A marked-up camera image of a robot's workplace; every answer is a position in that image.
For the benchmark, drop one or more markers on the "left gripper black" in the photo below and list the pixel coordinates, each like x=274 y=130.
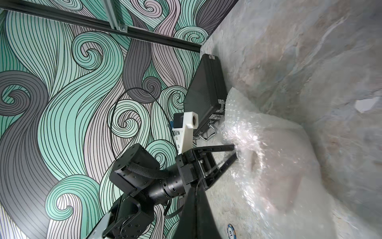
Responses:
x=197 y=221

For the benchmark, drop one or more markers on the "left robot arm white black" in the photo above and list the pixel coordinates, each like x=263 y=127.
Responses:
x=144 y=185

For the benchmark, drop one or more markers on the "black ribbed case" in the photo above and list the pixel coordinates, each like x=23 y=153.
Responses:
x=206 y=94

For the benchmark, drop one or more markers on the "white paper scrap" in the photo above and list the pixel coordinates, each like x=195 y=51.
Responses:
x=365 y=105

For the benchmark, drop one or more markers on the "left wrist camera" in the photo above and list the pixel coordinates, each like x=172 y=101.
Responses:
x=184 y=125

